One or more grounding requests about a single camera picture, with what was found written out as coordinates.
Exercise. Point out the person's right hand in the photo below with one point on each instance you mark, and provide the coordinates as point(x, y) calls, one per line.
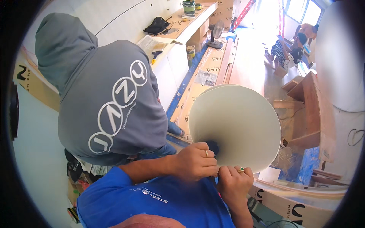
point(235, 185)

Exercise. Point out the person's left hand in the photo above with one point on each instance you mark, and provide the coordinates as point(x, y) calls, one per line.
point(191, 164)

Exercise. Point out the white laminate sheet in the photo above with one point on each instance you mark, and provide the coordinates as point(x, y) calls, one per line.
point(236, 125)

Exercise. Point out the printed cardboard box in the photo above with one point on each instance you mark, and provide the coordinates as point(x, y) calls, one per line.
point(288, 206)

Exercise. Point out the person's body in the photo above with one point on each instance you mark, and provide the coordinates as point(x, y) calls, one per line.
point(142, 199)

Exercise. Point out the cardboard floor sheet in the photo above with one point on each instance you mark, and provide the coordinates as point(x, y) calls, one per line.
point(196, 94)

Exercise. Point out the newspaper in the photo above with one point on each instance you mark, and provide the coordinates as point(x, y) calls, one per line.
point(206, 78)

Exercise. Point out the long white cabinet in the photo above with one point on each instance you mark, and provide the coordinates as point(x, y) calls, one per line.
point(174, 67)

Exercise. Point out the wooden planks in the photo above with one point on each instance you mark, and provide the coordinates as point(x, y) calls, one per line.
point(225, 64)

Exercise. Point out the small glue can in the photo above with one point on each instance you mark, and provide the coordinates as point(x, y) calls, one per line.
point(190, 52)

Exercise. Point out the heap of bags and boxes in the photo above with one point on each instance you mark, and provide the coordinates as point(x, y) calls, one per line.
point(78, 176)

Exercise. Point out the large white board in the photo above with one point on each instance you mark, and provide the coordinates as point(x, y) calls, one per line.
point(248, 59)

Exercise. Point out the printed paper sheet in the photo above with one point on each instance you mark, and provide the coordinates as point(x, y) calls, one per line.
point(147, 43)

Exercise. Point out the grey standing fan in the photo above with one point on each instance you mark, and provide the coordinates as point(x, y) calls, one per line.
point(216, 31)

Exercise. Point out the black bag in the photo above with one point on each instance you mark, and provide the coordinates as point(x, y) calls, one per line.
point(156, 26)

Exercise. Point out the leaning cardboard sheet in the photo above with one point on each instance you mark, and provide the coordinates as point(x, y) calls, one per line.
point(222, 12)

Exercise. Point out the green paint can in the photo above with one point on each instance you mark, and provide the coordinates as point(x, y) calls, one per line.
point(188, 6)

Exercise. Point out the red ladder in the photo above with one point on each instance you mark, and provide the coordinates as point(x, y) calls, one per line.
point(242, 14)

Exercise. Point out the curved white panel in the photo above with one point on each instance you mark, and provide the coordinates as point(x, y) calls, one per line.
point(339, 57)

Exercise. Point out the printed cardboard sheet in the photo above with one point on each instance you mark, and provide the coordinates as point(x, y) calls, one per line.
point(35, 85)

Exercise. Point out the window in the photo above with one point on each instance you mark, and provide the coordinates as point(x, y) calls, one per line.
point(303, 10)

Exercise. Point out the wooden cabinet frame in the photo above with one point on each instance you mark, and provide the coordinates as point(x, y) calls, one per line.
point(310, 114)

